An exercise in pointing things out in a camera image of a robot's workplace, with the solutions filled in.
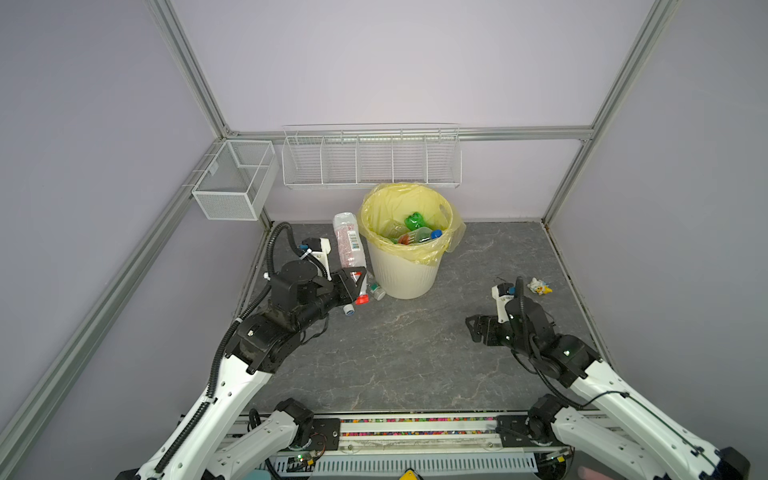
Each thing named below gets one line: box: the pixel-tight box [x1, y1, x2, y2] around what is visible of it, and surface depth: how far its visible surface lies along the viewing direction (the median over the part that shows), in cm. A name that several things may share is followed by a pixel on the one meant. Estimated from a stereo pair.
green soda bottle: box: [404, 212, 425, 231], surface depth 98 cm
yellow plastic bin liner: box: [357, 182, 466, 266], surface depth 91 cm
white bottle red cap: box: [333, 212, 370, 305], surface depth 65 cm
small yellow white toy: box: [527, 277, 553, 296], surface depth 100 cm
